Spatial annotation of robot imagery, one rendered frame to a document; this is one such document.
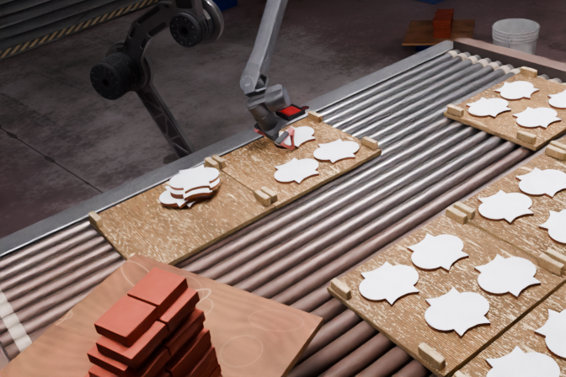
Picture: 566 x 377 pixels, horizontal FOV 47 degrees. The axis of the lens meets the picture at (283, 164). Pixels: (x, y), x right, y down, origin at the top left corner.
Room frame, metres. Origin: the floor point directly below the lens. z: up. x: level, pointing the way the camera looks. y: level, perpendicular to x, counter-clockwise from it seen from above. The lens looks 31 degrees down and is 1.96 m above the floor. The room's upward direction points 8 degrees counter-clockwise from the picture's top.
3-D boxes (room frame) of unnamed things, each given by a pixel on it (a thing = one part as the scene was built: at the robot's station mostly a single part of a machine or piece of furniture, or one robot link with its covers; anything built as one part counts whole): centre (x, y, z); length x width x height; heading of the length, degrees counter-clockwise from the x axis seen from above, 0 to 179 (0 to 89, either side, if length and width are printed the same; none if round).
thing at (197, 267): (1.58, -0.17, 0.90); 1.95 x 0.05 x 0.05; 123
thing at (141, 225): (1.52, 0.31, 0.93); 0.41 x 0.35 x 0.02; 124
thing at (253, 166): (1.74, -0.04, 0.93); 0.41 x 0.35 x 0.02; 123
